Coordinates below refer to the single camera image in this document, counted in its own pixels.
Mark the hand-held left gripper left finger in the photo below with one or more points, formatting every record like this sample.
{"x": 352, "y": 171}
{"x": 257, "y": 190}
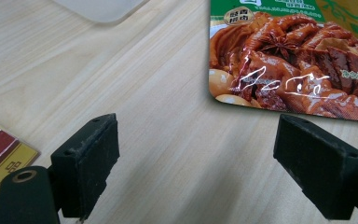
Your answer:
{"x": 84, "y": 165}

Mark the clear plastic bag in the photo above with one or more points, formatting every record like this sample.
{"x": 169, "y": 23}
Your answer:
{"x": 102, "y": 9}

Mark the green braised meat packet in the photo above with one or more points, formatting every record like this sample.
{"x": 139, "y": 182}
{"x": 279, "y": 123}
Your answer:
{"x": 292, "y": 62}

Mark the yellow and red seasoning box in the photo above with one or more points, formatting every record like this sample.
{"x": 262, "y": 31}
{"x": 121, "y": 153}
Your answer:
{"x": 0, "y": 155}

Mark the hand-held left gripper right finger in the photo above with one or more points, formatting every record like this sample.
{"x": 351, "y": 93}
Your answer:
{"x": 320, "y": 165}

